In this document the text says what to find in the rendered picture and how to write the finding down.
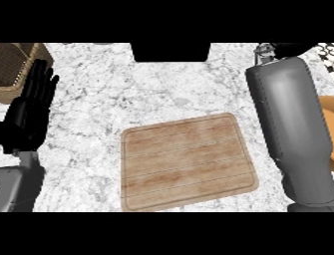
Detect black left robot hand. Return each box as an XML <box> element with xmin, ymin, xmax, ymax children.
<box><xmin>0</xmin><ymin>58</ymin><xmax>60</xmax><ymax>155</ymax></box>

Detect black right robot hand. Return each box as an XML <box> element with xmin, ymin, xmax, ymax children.
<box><xmin>253</xmin><ymin>42</ymin><xmax>319</xmax><ymax>66</ymax></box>

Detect wooden cutting board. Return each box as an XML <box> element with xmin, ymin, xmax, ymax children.
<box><xmin>119</xmin><ymin>112</ymin><xmax>260</xmax><ymax>212</ymax></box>

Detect brown wicker basket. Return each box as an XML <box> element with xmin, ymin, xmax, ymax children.
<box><xmin>0</xmin><ymin>42</ymin><xmax>56</xmax><ymax>106</ymax></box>

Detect black appliance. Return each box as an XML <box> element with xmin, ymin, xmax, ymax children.
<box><xmin>130</xmin><ymin>42</ymin><xmax>213</xmax><ymax>64</ymax></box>

